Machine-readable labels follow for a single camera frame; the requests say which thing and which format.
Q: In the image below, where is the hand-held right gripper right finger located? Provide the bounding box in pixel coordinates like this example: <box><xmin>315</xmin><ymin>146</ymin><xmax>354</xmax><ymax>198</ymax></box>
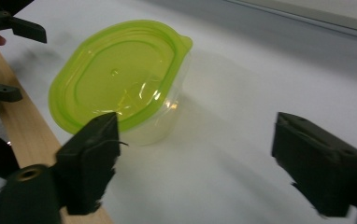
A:
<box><xmin>271</xmin><ymin>111</ymin><xmax>357</xmax><ymax>218</ymax></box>

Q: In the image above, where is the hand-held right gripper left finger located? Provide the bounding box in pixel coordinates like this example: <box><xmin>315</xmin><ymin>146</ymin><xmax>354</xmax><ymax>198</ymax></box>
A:
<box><xmin>55</xmin><ymin>111</ymin><xmax>122</xmax><ymax>217</ymax></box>

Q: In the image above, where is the clear plastic food container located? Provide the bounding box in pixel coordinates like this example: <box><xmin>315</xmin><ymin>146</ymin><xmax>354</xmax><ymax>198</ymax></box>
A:
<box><xmin>119</xmin><ymin>50</ymin><xmax>193</xmax><ymax>147</ymax></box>

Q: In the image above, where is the green plastic lid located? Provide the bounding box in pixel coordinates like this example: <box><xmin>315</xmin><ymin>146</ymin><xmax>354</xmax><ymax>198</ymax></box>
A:
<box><xmin>48</xmin><ymin>19</ymin><xmax>194</xmax><ymax>135</ymax></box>

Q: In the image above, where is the wooden table edge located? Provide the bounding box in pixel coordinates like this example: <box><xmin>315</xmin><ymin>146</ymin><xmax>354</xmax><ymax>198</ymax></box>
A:
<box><xmin>0</xmin><ymin>50</ymin><xmax>115</xmax><ymax>224</ymax></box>

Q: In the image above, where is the white flat board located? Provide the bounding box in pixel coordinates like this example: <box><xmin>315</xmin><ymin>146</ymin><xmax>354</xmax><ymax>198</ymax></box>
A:
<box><xmin>224</xmin><ymin>0</ymin><xmax>357</xmax><ymax>43</ymax></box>

